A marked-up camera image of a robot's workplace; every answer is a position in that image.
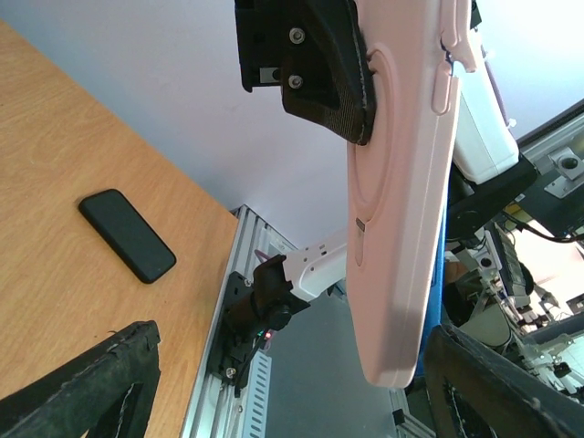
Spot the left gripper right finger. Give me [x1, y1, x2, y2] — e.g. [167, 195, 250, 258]
[423, 325, 583, 437]

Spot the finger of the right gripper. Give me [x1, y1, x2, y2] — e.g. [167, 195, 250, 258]
[282, 1, 377, 145]

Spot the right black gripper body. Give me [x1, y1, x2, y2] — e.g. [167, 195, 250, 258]
[235, 1, 288, 93]

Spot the pink phone case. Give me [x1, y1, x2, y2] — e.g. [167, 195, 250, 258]
[346, 1, 478, 388]

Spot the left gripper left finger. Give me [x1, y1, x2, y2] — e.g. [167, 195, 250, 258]
[1, 320, 161, 437]

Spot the aluminium front rail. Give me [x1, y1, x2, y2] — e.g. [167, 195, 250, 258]
[181, 205, 294, 437]

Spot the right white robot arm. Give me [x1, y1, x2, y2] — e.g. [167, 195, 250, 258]
[235, 1, 377, 329]

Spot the phone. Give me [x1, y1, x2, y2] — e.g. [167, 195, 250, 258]
[78, 188, 177, 285]
[416, 184, 450, 375]

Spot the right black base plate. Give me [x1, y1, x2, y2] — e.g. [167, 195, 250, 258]
[206, 271, 266, 398]

